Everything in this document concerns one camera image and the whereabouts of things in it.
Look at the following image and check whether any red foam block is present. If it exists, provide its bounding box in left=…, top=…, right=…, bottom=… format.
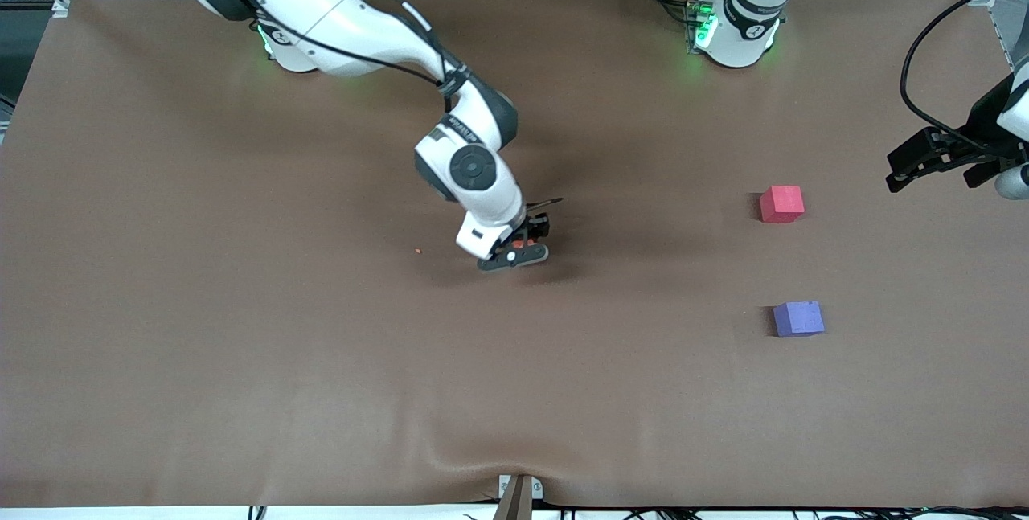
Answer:
left=759, top=186, right=806, bottom=224

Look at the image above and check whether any purple foam block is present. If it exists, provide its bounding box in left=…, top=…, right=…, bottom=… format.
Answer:
left=773, top=301, right=826, bottom=338

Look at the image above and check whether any brown table mat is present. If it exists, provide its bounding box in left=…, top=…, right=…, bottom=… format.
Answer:
left=0, top=0, right=1029, bottom=509

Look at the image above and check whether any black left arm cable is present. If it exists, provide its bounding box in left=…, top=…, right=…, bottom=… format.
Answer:
left=900, top=0, right=1029, bottom=159

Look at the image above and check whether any metal table clamp bracket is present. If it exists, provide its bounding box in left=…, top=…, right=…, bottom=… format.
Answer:
left=498, top=474, right=544, bottom=501

